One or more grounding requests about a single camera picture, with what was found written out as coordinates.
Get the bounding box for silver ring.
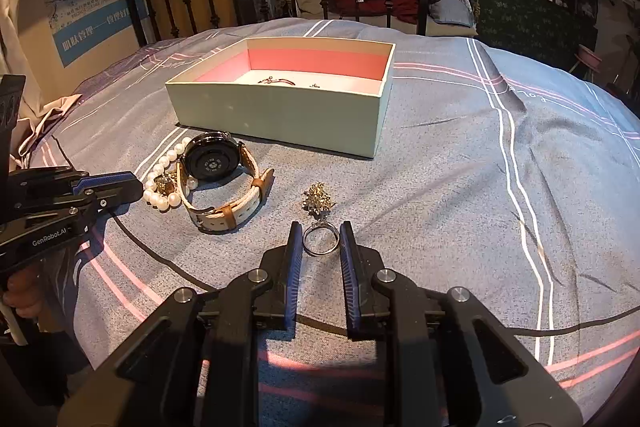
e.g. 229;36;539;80
302;219;344;258

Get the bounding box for watch with tan strap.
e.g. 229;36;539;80
177;132;276;234

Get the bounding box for wall poster with face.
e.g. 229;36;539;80
25;0;152;68

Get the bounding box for gold brooch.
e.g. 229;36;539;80
301;182;337;221

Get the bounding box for person's left hand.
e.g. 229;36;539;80
1;264;45;319

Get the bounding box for green box with pink interior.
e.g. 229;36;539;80
165;37;397;159

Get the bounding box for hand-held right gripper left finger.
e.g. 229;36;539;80
57;221;306;427

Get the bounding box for white pearl bracelet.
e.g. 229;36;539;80
142;136;193;210

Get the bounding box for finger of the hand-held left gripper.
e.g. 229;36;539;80
0;179;145;233
7;166;138;198

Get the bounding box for green patterned counter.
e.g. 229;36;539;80
472;0;599;68

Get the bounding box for beige cloth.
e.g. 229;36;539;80
17;94;84;158

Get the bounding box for pink stool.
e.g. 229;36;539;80
570;43;604;82

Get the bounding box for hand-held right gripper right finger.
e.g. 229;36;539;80
339;221;586;427

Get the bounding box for striped grey-blue bed blanket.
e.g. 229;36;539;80
20;18;640;427

